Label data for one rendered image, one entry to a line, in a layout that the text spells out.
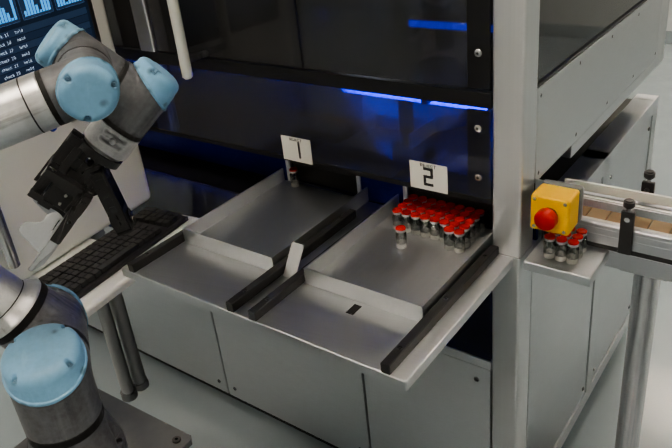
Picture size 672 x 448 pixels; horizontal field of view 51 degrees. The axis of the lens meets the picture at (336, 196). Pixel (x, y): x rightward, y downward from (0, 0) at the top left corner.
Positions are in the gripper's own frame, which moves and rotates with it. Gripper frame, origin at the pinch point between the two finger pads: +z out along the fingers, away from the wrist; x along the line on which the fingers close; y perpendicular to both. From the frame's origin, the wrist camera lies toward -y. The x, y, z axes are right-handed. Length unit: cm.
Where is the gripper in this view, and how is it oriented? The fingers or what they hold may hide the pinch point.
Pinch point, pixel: (40, 252)
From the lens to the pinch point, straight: 121.8
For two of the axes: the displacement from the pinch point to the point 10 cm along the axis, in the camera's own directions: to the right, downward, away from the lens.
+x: 2.3, 3.6, -9.0
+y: -7.4, -5.4, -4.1
